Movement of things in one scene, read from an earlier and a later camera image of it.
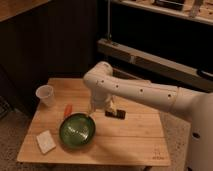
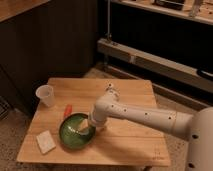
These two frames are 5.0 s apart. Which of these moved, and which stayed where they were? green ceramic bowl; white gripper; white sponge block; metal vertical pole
Moved: white gripper
Stayed: white sponge block; metal vertical pole; green ceramic bowl
